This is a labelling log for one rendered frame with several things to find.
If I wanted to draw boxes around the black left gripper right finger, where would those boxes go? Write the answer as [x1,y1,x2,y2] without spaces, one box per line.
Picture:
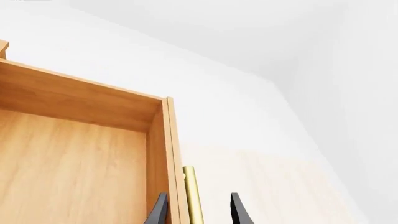
[230,192,254,224]

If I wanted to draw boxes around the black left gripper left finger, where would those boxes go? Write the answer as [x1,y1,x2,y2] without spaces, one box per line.
[144,192,169,224]

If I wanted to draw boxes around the open wooden drawer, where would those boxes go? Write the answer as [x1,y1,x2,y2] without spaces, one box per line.
[0,59,191,224]

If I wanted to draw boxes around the wooden cabinet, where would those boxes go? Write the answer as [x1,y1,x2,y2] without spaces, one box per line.
[0,39,10,59]

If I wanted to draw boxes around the brass drawer handle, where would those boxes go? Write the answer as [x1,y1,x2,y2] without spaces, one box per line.
[182,165,205,224]

